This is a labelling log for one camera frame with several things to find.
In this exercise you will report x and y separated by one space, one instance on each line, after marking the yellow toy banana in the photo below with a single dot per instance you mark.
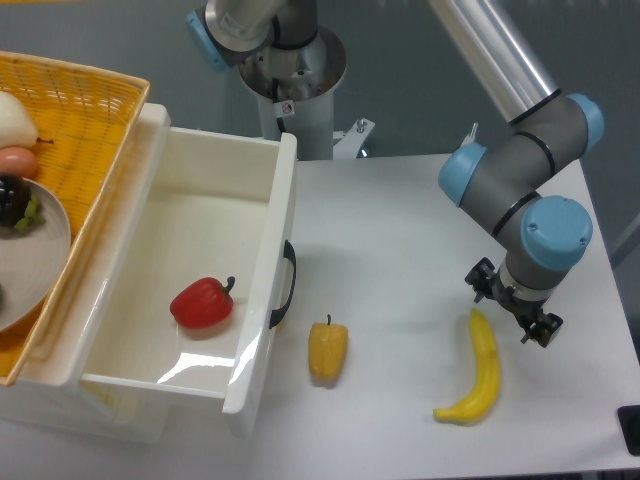
485 391

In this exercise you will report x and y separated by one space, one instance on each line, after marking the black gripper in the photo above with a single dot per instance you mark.
525 305

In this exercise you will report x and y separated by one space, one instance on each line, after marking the grey round plate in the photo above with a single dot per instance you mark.
32 261

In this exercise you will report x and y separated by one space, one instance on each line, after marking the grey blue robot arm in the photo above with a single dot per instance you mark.
543 237

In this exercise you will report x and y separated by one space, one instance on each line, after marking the yellow toy bell pepper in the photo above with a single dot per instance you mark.
327 349

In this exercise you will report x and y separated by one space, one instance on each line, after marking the dark toy grapes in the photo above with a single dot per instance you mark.
20 207

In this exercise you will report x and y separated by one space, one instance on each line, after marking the black top drawer handle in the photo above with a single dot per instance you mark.
289 278

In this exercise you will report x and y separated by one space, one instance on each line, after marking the pink toy sausage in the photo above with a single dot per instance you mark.
18 161

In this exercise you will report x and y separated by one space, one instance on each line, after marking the yellow woven basket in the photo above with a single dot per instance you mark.
88 114

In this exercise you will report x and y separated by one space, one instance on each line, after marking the white drawer cabinet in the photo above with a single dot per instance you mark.
50 389

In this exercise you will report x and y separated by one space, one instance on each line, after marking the black object at edge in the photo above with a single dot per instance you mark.
629 420

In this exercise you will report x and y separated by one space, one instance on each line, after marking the white toy pear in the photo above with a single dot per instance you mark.
18 129

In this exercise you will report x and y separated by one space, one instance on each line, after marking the white metal table bracket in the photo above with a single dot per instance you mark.
470 137

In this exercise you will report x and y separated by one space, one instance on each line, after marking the red toy bell pepper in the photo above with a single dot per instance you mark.
203 304

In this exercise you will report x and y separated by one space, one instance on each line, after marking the white top drawer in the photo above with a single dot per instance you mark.
219 206

